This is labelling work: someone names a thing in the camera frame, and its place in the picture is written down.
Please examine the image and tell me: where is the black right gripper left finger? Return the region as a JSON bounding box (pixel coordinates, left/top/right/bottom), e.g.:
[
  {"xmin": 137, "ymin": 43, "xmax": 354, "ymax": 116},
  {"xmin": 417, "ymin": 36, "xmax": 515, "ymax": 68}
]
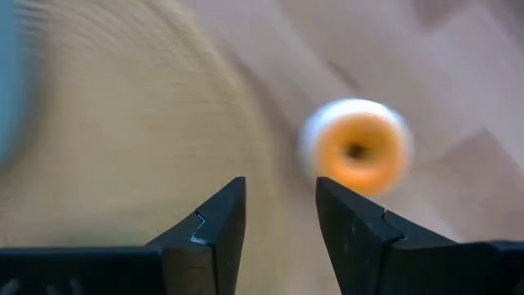
[{"xmin": 0, "ymin": 176, "xmax": 247, "ymax": 295}]

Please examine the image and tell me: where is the light blue plate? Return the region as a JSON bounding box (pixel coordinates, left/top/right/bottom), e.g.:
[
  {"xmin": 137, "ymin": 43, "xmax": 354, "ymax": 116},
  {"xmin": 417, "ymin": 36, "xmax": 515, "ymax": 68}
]
[{"xmin": 0, "ymin": 0, "xmax": 38, "ymax": 165}]

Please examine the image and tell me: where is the round woven tan placemat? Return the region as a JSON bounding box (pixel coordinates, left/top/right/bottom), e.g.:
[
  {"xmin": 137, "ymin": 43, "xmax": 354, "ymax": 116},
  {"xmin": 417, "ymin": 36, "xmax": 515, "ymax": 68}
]
[{"xmin": 0, "ymin": 0, "xmax": 287, "ymax": 295}]

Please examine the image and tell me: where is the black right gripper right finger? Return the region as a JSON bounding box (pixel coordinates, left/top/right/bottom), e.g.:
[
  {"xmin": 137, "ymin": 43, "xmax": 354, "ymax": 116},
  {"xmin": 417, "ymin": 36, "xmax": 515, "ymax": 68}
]
[{"xmin": 315, "ymin": 176, "xmax": 524, "ymax": 295}]

